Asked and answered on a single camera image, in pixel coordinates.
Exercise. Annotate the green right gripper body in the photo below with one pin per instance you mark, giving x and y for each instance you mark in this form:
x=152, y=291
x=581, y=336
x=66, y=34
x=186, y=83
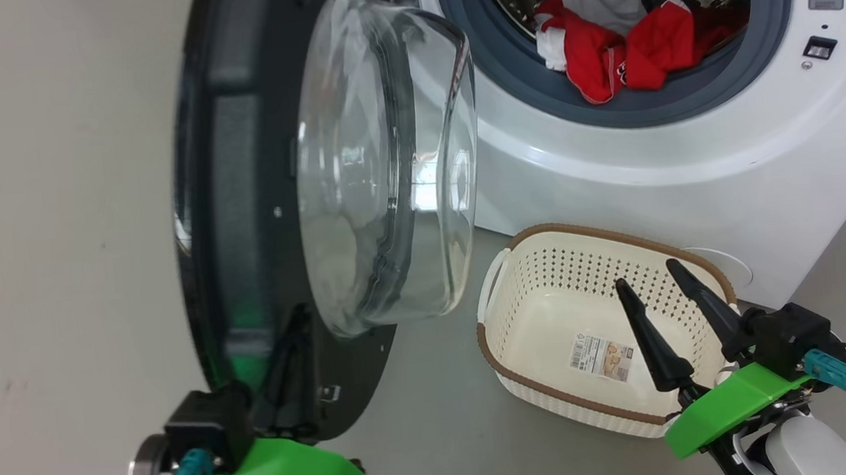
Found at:
x=736, y=401

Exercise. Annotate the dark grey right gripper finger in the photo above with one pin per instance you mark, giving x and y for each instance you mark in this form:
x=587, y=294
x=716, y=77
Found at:
x=722, y=326
x=659, y=354

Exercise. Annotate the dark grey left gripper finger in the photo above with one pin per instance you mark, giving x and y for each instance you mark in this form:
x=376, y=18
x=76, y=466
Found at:
x=292, y=387

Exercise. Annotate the black round glass washer door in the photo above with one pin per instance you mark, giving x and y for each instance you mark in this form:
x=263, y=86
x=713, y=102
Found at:
x=237, y=208

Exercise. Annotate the red and white garment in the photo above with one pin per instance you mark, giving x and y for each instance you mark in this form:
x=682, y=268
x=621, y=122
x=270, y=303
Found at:
x=595, y=62

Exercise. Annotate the cream perforated basket brown rim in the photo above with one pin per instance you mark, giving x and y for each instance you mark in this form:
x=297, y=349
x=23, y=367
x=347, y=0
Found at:
x=539, y=334

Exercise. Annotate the white front-load washing machine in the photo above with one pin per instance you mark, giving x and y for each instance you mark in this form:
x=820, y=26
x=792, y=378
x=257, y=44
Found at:
x=653, y=156

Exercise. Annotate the barcode product label sticker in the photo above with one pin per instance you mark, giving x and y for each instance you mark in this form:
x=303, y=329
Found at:
x=602, y=357

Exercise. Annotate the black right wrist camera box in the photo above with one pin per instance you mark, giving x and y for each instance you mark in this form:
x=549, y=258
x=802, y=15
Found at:
x=791, y=335

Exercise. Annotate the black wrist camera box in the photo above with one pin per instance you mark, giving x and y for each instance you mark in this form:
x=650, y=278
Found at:
x=206, y=429
x=791, y=335

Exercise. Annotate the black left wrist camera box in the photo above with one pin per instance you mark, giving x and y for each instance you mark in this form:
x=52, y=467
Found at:
x=206, y=429

